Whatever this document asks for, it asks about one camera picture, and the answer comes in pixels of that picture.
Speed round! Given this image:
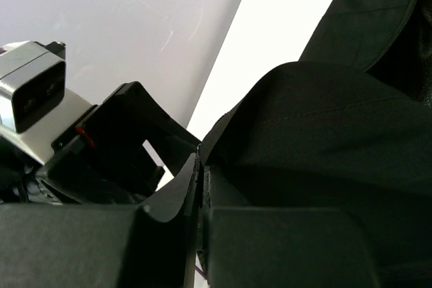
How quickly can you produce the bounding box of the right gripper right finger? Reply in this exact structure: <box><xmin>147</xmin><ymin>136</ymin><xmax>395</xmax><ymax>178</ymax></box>
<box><xmin>203</xmin><ymin>167</ymin><xmax>380</xmax><ymax>287</ymax></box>

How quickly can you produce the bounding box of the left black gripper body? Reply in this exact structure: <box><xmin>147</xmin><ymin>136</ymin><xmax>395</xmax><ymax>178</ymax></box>
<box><xmin>36</xmin><ymin>82</ymin><xmax>200</xmax><ymax>204</ymax></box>

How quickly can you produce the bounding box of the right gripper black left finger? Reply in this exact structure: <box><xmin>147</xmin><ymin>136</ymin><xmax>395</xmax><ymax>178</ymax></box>
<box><xmin>1</xmin><ymin>154</ymin><xmax>196</xmax><ymax>287</ymax></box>

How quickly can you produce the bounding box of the black zip jacket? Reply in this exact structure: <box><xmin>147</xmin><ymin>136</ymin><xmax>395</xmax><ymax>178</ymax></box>
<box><xmin>200</xmin><ymin>0</ymin><xmax>431</xmax><ymax>287</ymax></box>

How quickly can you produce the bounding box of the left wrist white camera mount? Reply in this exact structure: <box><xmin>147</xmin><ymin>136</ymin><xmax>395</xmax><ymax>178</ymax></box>
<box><xmin>1</xmin><ymin>40</ymin><xmax>93</xmax><ymax>165</ymax></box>

